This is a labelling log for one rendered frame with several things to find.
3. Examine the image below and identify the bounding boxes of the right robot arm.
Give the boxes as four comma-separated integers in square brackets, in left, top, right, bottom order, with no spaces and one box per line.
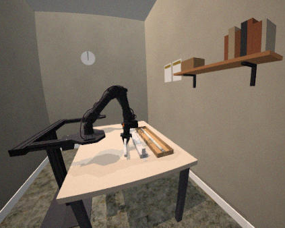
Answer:
[84,86,138,141]

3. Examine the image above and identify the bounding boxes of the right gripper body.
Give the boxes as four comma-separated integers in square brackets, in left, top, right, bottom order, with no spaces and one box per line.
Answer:
[120,129,132,139]

